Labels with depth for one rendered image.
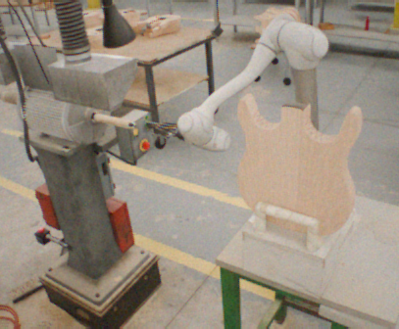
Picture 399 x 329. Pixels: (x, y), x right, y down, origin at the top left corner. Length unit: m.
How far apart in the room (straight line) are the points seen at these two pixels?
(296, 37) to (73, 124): 0.97
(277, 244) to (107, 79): 0.77
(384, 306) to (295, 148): 0.57
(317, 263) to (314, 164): 0.31
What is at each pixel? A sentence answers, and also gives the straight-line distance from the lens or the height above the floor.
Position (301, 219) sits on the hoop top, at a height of 1.21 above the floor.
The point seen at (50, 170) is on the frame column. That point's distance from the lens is 2.15.
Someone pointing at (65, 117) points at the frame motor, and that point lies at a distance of 1.82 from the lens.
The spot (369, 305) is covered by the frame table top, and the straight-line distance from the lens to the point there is 1.42.
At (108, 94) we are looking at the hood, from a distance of 1.52.
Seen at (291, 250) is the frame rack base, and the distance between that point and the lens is 1.31.
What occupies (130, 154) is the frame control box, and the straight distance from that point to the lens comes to 2.13.
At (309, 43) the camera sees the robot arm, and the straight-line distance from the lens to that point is 1.80.
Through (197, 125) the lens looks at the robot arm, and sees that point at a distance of 1.74.
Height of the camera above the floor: 1.98
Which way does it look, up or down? 31 degrees down
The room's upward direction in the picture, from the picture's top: 5 degrees counter-clockwise
